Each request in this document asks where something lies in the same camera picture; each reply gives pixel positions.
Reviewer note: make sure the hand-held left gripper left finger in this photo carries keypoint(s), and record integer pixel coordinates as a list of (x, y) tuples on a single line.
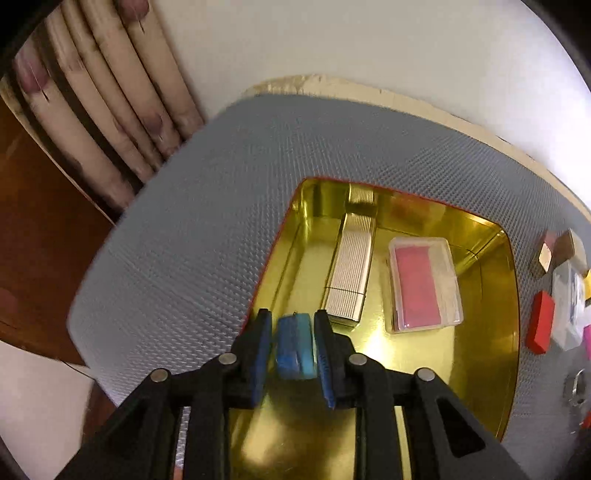
[(261, 355)]

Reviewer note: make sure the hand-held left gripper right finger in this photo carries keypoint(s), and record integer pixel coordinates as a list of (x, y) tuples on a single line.
[(324, 364)]

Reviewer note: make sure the blue eraser block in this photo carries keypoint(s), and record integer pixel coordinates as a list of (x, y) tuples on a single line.
[(293, 346)]

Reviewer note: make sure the red tin with gold interior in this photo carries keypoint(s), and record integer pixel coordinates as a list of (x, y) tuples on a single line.
[(485, 346)]

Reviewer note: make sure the red box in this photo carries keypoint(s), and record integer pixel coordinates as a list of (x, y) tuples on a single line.
[(540, 323)]

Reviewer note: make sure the small cream box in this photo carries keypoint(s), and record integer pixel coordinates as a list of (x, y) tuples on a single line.
[(545, 256)]

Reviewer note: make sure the clear plastic box with label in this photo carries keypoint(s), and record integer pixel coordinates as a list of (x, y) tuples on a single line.
[(567, 304)]

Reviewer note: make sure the silver metal clip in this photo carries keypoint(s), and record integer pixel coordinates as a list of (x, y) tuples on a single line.
[(575, 387)]

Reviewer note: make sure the pink box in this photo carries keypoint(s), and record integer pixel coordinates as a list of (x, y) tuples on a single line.
[(587, 341)]

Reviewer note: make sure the gold cardboard box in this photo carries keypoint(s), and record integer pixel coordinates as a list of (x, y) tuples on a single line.
[(571, 249)]

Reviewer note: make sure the silver ribbed box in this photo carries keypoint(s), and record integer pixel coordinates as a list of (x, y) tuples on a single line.
[(348, 267)]

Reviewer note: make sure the clear case with pink insert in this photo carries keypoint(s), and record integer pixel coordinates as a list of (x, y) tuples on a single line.
[(420, 286)]

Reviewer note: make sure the grey textured mat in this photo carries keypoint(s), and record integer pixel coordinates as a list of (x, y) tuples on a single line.
[(207, 184)]

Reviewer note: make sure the brown wooden door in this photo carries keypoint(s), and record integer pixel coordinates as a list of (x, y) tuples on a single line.
[(37, 230)]

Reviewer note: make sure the yellow box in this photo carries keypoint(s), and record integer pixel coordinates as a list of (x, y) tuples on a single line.
[(588, 284)]

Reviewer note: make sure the beige leaf print curtain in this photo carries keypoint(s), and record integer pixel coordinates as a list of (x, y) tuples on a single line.
[(92, 92)]

